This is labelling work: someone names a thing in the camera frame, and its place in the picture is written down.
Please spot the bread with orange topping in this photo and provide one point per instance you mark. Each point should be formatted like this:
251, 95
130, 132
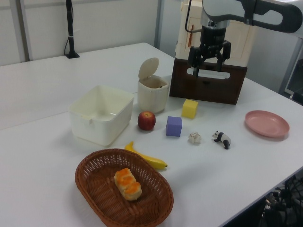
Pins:
127, 184

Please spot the purple foam cube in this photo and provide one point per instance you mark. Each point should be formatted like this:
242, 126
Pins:
174, 126

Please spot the pink plastic plate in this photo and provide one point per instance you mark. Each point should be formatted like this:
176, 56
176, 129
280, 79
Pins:
266, 123

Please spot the panda toy figure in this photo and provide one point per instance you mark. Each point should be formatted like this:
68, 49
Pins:
222, 138

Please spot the cream mini trash can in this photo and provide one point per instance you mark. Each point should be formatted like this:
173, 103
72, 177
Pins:
152, 94

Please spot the dark brown wooden box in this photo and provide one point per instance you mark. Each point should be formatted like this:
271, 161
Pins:
208, 89

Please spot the crumpled white paper ball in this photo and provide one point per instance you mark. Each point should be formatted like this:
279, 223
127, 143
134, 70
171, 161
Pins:
195, 138

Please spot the brown wicker basket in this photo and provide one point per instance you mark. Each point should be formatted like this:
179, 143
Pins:
142, 208

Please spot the cream toy cabinet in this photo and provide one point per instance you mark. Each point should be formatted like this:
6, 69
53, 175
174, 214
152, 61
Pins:
239, 47

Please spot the red apple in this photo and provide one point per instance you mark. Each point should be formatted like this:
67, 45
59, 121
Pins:
146, 121

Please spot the black pole stand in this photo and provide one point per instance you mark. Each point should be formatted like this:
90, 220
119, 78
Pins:
70, 28

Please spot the white square plastic bin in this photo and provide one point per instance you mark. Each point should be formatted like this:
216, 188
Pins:
100, 116

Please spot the yellow banana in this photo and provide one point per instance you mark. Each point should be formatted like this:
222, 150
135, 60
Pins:
151, 159

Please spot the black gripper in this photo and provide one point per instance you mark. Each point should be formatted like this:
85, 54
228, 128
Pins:
210, 41

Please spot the yellow foam cube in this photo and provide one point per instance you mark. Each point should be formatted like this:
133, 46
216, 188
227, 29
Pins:
189, 108

